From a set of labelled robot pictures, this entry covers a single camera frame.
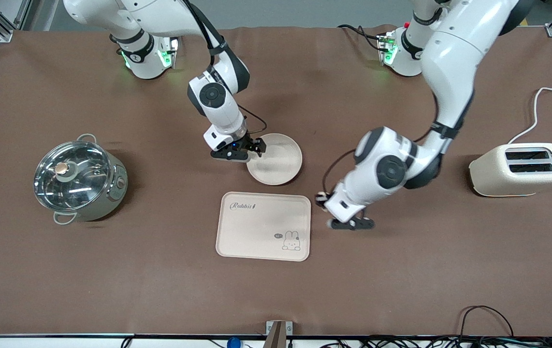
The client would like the grey metal edge bracket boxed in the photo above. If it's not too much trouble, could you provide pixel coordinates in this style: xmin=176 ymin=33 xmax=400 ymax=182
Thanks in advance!
xmin=265 ymin=320 xmax=293 ymax=348

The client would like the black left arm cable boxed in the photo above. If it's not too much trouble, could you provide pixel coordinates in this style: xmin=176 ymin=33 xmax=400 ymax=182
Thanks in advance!
xmin=323 ymin=92 xmax=440 ymax=195

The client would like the table edge rail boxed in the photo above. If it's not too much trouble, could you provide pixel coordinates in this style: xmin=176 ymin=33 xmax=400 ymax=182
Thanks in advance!
xmin=0 ymin=333 xmax=552 ymax=348

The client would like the cream tray with rabbit print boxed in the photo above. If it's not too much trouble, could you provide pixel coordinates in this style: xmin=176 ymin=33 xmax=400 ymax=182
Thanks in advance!
xmin=216 ymin=191 xmax=312 ymax=262

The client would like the stainless steel cooking pot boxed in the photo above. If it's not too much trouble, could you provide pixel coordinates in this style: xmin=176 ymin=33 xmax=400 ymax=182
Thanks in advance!
xmin=33 ymin=134 xmax=129 ymax=226

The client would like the brown table mat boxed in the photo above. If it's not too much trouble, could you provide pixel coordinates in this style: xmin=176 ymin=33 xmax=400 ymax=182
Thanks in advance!
xmin=0 ymin=25 xmax=552 ymax=337

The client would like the white toaster power cord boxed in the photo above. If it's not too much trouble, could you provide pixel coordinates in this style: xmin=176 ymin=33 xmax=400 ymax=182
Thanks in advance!
xmin=507 ymin=86 xmax=552 ymax=145

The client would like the glass pot lid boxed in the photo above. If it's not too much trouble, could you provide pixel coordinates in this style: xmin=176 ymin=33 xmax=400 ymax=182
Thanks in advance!
xmin=33 ymin=140 xmax=114 ymax=211

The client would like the black cable bundle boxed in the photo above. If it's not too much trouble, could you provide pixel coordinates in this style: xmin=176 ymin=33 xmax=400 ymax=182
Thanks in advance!
xmin=320 ymin=333 xmax=552 ymax=348

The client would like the round cream plate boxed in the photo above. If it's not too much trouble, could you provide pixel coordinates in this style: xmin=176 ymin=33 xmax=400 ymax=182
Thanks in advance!
xmin=246 ymin=133 xmax=303 ymax=186

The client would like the black looped cable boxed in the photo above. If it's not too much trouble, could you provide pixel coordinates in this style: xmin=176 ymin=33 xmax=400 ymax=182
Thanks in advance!
xmin=459 ymin=305 xmax=516 ymax=339

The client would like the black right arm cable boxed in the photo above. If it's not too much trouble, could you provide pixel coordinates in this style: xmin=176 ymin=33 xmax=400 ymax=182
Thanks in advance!
xmin=182 ymin=0 xmax=268 ymax=135

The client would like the black arm base cable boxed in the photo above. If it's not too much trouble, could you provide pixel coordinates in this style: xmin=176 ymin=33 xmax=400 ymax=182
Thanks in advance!
xmin=337 ymin=24 xmax=385 ymax=52

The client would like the cream two-slot toaster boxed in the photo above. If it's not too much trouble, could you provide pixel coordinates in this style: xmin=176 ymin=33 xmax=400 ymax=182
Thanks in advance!
xmin=469 ymin=143 xmax=552 ymax=198

